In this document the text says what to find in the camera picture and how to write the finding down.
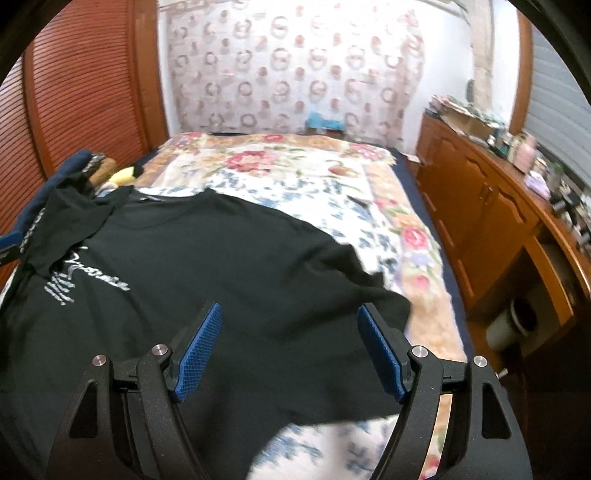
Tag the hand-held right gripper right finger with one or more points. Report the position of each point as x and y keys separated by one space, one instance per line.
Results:
x=382 y=353

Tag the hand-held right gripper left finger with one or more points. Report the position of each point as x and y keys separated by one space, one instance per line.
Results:
x=198 y=353

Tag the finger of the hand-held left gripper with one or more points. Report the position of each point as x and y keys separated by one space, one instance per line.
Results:
x=8 y=241

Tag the black t-shirt white print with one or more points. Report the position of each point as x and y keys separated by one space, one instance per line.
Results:
x=207 y=258

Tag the navy garment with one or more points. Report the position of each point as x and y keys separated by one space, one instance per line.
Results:
x=51 y=184

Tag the brown patterned cloth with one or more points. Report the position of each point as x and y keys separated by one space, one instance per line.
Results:
x=102 y=168

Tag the white trash bin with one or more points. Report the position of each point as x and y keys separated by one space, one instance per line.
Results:
x=501 y=330

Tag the yellow plush toy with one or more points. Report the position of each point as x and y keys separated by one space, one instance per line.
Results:
x=122 y=175

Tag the wooden louvered wardrobe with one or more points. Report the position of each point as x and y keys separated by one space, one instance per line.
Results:
x=83 y=92

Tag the long wooden cabinet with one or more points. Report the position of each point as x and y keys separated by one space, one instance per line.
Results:
x=466 y=194

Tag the floral blanket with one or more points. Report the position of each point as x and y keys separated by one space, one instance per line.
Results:
x=286 y=166

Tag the purple cloth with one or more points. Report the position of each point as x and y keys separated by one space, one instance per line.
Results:
x=538 y=182

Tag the blue box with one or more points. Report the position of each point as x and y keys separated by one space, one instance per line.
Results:
x=323 y=122

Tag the cardboard box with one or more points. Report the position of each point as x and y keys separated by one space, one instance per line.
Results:
x=466 y=121

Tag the beige tied curtain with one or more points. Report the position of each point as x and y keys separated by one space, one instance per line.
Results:
x=481 y=87

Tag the grey window shutter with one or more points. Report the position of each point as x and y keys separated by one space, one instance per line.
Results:
x=554 y=101

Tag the wooden window frame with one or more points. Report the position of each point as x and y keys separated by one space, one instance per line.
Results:
x=524 y=69

